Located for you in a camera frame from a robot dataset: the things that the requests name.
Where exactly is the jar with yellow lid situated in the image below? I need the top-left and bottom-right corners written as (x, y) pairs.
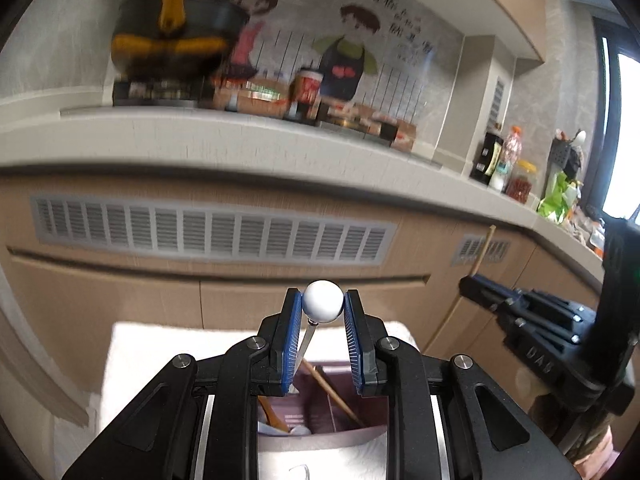
top-left (507, 159), bottom-right (539, 205)

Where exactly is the short grey vent grille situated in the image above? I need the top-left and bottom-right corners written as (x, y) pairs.
top-left (450, 233), bottom-right (513, 267)

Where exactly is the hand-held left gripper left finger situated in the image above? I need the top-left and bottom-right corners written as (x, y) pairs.
top-left (62, 287), bottom-right (306, 480)

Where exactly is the green snack packet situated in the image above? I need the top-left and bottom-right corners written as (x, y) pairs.
top-left (536, 171), bottom-right (584, 224)

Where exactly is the white textured towel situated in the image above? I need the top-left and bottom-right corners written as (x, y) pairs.
top-left (101, 319), bottom-right (420, 480)

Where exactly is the plastic bottle with orange cap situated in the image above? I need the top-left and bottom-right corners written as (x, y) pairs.
top-left (492, 126), bottom-right (524, 192)

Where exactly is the kitchen counter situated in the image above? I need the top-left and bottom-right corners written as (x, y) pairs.
top-left (0, 95), bottom-right (608, 361)

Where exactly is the metal utensil with white ball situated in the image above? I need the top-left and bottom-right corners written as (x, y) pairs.
top-left (297, 280), bottom-right (346, 377)

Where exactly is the row of food boxes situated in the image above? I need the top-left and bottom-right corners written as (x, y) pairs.
top-left (214, 79), bottom-right (419, 154)

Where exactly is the dark packet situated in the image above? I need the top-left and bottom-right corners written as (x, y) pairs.
top-left (470, 131), bottom-right (504, 184)

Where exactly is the dark brown plastic box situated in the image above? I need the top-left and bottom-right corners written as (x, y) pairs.
top-left (257, 360), bottom-right (390, 454)

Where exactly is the black wok with orange handle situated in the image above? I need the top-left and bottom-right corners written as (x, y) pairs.
top-left (110, 0), bottom-right (252, 82)

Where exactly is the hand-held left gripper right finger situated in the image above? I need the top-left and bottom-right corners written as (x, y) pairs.
top-left (343, 289), bottom-right (568, 480)

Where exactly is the cartoon couple wall poster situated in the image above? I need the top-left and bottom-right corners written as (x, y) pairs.
top-left (220, 0), bottom-right (463, 111)

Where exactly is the window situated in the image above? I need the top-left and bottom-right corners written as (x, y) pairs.
top-left (594, 16), bottom-right (640, 222)

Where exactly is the long grey vent grille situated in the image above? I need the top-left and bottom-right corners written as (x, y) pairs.
top-left (30, 192), bottom-right (399, 267)

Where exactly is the black utensil holder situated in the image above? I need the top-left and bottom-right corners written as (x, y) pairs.
top-left (549, 129), bottom-right (587, 187)

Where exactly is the wooden spoon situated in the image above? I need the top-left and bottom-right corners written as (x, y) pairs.
top-left (258, 395), bottom-right (291, 435)

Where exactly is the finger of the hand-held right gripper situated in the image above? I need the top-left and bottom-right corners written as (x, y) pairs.
top-left (459, 275), bottom-right (532, 336)
top-left (517, 287), bottom-right (599, 333)

